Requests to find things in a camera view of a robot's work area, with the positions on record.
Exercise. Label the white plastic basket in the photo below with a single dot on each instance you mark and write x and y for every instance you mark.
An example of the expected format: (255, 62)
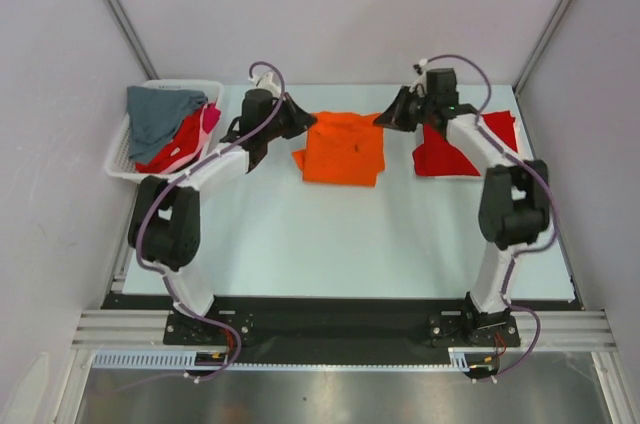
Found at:
(118, 164)

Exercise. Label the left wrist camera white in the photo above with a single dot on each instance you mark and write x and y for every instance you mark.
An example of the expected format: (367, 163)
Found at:
(268, 81)

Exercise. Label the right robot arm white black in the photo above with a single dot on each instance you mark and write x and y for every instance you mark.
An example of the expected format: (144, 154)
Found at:
(515, 205)

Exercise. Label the orange t shirt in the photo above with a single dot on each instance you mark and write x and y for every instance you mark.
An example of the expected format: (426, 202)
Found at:
(342, 148)

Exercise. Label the left corner aluminium post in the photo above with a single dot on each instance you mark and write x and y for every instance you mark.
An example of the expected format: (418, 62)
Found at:
(131, 37)

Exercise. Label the grey t shirt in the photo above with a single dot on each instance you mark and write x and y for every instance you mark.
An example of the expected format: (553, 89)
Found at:
(155, 116)

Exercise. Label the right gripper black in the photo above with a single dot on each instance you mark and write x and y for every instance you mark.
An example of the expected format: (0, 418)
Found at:
(405, 110)

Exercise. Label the folded red t shirt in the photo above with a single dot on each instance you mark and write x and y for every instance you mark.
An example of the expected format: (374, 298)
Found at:
(445, 154)

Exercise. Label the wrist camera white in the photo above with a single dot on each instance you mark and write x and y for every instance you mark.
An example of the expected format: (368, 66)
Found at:
(419, 84)
(268, 81)

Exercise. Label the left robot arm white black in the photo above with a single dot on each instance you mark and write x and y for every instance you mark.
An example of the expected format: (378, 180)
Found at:
(165, 228)

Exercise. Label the red t shirt in basket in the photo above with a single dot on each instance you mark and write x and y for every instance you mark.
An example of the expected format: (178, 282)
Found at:
(185, 146)

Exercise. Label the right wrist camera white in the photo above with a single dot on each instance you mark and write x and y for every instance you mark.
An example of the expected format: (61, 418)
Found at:
(419, 84)

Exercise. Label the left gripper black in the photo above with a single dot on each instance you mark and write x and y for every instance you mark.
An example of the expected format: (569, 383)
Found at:
(300, 120)

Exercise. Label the corner aluminium post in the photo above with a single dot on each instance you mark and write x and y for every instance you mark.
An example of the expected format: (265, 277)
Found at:
(131, 37)
(551, 26)

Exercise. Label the aluminium rail frame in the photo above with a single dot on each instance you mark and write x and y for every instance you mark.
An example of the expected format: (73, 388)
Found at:
(556, 331)

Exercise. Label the right corner aluminium post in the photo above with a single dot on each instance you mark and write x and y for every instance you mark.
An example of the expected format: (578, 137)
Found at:
(551, 26)

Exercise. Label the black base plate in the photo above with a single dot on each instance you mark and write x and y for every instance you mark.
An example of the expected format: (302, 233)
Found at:
(332, 331)

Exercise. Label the pink t shirt in basket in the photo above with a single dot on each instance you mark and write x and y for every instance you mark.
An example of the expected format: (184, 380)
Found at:
(210, 117)

